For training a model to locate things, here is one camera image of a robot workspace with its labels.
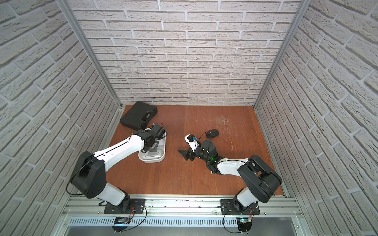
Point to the black carrying case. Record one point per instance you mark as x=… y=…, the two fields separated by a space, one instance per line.
x=138 y=116

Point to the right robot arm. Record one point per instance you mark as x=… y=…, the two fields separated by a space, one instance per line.
x=260 y=179

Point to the controller board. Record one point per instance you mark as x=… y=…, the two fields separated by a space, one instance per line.
x=121 y=224
x=244 y=224

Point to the left controller board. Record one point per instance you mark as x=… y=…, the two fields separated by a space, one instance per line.
x=121 y=224

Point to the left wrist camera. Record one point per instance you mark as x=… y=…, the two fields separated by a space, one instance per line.
x=158 y=132

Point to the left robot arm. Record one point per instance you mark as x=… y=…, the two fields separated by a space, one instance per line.
x=89 y=173

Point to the silver mouse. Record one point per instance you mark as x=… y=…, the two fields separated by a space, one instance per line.
x=156 y=155

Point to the black mouse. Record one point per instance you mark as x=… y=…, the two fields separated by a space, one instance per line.
x=212 y=133

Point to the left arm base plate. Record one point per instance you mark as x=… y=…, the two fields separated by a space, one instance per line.
x=130 y=206

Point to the right controller board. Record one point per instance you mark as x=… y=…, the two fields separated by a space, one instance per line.
x=244 y=224

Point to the white storage box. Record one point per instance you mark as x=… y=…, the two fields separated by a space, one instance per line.
x=161 y=145

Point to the aluminium front rail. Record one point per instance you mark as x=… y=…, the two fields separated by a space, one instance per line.
x=185 y=205

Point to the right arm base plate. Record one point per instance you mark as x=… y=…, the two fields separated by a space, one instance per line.
x=233 y=207

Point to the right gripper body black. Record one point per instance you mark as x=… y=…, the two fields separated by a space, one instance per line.
x=199 y=154

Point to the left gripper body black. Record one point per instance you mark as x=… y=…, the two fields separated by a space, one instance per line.
x=150 y=146

